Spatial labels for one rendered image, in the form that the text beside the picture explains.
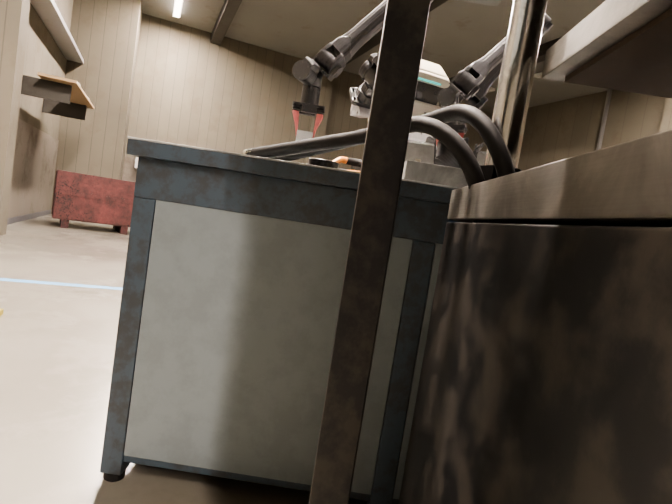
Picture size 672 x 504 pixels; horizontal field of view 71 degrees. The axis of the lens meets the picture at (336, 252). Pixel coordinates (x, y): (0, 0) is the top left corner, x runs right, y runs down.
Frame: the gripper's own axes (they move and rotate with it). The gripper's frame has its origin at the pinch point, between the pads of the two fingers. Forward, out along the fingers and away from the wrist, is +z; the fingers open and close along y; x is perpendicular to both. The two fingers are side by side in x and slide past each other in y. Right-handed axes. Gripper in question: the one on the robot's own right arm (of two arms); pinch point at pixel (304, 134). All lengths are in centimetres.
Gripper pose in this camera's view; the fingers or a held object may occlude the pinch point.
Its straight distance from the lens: 154.3
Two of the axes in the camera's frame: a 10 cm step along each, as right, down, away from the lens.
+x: -0.6, -1.1, 9.9
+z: -1.5, 9.8, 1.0
